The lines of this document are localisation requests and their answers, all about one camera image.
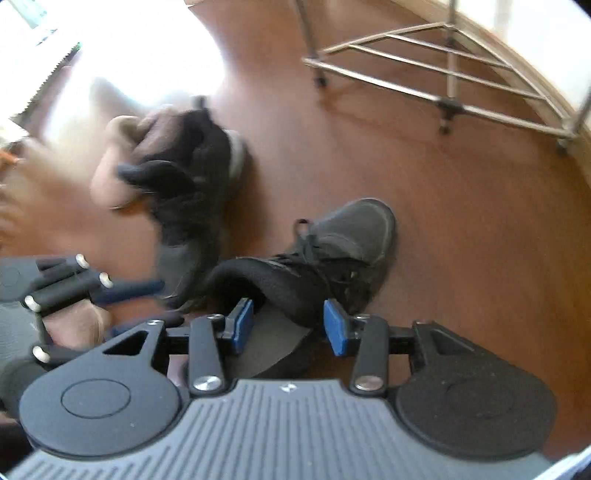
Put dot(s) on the dark grey lace-up shoe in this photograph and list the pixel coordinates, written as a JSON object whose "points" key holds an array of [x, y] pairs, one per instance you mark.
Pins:
{"points": [[341, 249]]}

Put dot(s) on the black shoe with grey sole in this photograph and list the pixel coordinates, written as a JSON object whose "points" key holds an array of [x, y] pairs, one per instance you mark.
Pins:
{"points": [[194, 203]]}

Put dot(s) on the metal wheeled rack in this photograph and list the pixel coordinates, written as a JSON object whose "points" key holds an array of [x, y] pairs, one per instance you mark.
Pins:
{"points": [[443, 64]]}

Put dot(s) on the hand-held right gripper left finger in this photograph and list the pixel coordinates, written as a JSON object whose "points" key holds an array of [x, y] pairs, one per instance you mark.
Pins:
{"points": [[242, 326]]}

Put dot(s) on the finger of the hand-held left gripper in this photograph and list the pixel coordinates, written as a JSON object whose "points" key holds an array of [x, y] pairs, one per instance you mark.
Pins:
{"points": [[143, 325], [131, 290]]}

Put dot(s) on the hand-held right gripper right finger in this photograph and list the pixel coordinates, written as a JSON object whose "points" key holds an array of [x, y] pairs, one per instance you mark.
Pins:
{"points": [[334, 328]]}

